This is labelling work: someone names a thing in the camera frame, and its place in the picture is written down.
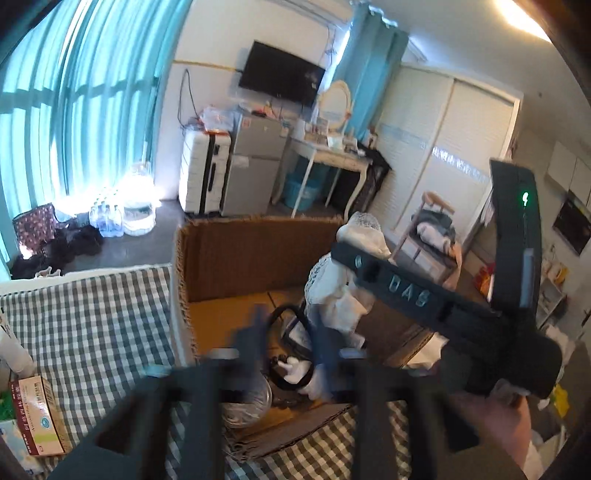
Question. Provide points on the plastic bag with red items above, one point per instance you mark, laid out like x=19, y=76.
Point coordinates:
x=219, y=117

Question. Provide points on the white louvred wardrobe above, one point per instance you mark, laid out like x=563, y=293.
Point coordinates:
x=438, y=138

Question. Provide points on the blue and white packet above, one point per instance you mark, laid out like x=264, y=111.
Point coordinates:
x=14, y=443

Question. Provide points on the brown and white medicine box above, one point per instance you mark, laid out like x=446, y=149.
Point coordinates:
x=39, y=415

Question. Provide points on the large clear water jug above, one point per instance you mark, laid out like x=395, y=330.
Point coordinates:
x=138, y=203

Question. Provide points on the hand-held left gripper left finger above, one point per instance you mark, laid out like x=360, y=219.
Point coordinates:
x=247, y=350

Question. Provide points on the orange snack bag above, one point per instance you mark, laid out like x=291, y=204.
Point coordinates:
x=486, y=279

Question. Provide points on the blue plastic basket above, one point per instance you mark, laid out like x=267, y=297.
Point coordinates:
x=302, y=191

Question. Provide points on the pile of dark clothes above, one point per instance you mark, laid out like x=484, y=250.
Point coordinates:
x=78, y=242

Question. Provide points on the wide teal window curtain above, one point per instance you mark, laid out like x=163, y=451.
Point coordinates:
x=69, y=115

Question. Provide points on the clothes heap on chair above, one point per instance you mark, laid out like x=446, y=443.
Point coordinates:
x=438, y=230

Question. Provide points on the narrow teal curtain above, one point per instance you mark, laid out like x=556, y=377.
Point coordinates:
x=369, y=69

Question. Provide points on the white cylinder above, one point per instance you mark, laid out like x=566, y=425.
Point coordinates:
x=16, y=350

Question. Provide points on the black wall television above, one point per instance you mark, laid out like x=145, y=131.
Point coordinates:
x=281, y=74

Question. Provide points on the floral fabric bag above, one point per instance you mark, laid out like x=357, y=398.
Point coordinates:
x=34, y=226

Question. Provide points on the pack of water bottles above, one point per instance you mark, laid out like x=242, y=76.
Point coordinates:
x=107, y=217

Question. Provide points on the brown cardboard box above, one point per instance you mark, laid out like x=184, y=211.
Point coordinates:
x=240, y=263

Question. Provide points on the wooden chair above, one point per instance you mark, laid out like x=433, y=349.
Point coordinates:
x=436, y=201

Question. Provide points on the ceiling light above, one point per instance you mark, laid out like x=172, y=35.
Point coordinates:
x=524, y=18

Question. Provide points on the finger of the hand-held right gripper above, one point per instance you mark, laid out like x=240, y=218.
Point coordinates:
x=353, y=261

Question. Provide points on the person's right hand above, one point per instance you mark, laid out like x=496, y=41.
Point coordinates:
x=494, y=434

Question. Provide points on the black bag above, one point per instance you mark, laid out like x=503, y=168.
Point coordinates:
x=376, y=170

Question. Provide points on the oval white-framed mirror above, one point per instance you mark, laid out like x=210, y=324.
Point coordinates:
x=334, y=104

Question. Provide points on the white lace cloth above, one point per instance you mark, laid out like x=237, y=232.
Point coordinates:
x=337, y=300

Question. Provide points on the white hard suitcase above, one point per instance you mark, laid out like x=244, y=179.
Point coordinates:
x=196, y=170

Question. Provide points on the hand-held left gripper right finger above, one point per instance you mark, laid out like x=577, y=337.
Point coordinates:
x=327, y=355

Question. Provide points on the grey mini fridge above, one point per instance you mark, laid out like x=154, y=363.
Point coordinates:
x=254, y=170

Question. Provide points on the white vanity desk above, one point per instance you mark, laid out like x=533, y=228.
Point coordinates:
x=323, y=154

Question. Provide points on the checkered bed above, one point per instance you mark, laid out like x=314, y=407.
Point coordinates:
x=92, y=332

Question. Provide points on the white open shelf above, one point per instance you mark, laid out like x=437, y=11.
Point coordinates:
x=551, y=286

